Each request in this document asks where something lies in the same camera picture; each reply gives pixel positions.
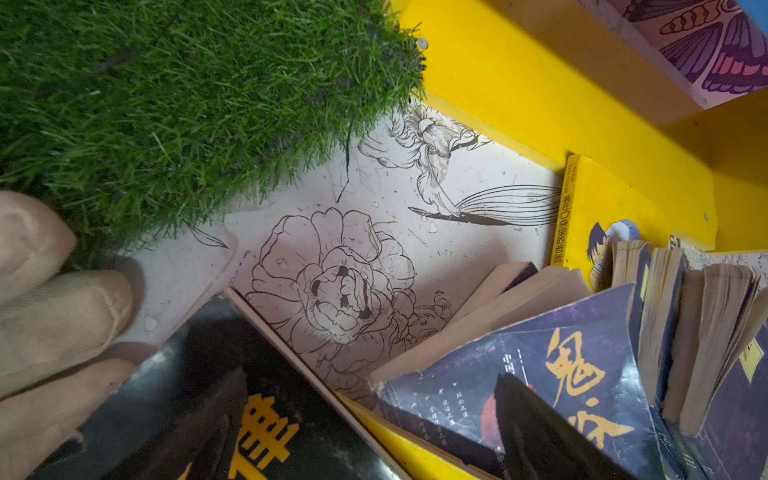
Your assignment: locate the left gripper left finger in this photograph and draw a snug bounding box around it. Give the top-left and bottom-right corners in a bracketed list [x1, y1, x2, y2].
[107, 367, 248, 480]

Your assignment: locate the yellow cartoon cover book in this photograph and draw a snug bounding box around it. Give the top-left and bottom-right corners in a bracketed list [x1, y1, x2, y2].
[550, 154, 717, 292]

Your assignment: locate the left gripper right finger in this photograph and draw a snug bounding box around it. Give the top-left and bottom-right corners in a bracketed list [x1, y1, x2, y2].
[494, 373, 633, 479]

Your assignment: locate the navy book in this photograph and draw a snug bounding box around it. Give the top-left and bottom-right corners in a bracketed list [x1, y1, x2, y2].
[662, 263, 767, 436]
[612, 240, 687, 409]
[677, 323, 768, 480]

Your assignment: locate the thin yellow book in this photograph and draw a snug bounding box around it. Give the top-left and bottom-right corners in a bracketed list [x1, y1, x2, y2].
[337, 393, 495, 480]

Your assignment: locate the yellow pink blue bookshelf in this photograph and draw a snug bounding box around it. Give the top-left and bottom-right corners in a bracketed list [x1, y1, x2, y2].
[392, 1, 767, 253]

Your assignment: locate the green artificial grass mat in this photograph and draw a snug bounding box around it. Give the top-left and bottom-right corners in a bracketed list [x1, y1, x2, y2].
[1, 1, 426, 269]

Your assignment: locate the beige cloth glove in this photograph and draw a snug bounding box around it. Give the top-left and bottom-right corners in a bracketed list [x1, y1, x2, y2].
[1, 190, 135, 479]

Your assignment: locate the black book yellow title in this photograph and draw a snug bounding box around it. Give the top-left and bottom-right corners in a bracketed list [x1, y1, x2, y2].
[32, 293, 407, 479]

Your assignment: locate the dark purple cover book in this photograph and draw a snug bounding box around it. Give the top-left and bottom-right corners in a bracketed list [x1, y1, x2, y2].
[369, 267, 665, 479]

